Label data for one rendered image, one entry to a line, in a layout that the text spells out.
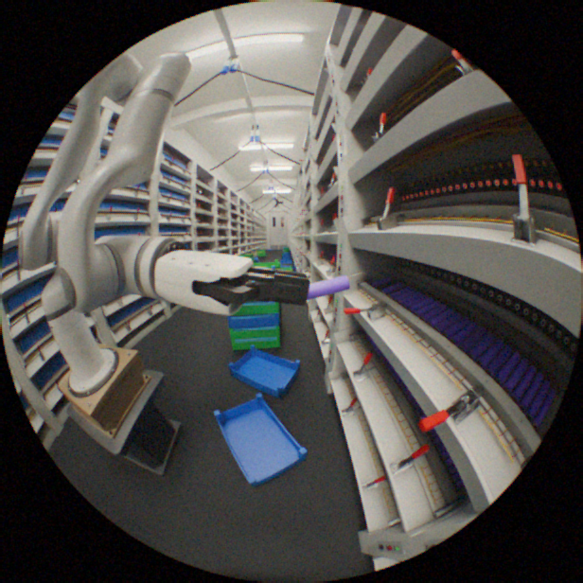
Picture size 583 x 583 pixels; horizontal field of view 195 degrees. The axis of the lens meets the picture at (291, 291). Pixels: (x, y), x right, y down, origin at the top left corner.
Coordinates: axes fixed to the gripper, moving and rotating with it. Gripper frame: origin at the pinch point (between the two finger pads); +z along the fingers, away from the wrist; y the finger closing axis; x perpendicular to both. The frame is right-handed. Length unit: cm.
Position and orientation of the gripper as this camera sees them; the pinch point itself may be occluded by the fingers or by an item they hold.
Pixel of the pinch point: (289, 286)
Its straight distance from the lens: 20.3
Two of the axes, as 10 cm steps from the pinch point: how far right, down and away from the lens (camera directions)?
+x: 1.7, -9.4, -3.1
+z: 9.8, 1.5, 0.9
